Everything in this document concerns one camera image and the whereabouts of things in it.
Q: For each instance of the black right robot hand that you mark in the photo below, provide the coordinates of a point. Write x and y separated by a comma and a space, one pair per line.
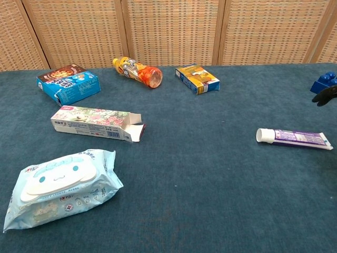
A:
327, 95

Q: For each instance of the purple toothpaste tube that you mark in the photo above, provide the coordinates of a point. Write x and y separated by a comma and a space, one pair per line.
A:
295, 137

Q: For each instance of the floral toothpaste carton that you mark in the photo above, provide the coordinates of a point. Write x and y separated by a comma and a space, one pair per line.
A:
92, 121

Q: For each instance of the blue toy brick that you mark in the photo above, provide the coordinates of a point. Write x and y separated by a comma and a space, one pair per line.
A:
322, 81

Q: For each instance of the yellow and blue snack box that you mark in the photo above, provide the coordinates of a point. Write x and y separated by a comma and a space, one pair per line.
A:
197, 79

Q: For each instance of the blue cookie box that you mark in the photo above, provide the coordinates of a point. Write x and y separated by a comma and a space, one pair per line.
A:
71, 87

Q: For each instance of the light blue wet wipes pack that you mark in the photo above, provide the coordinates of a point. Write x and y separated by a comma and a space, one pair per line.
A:
60, 184

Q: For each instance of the woven wooden screen panel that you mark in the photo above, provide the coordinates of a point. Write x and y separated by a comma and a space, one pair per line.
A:
329, 44
271, 31
171, 26
79, 31
13, 39

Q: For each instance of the teal table cloth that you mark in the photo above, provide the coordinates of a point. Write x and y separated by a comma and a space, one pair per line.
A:
210, 171

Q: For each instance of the orange drink bottle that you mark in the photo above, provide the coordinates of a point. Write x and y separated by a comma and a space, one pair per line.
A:
137, 72

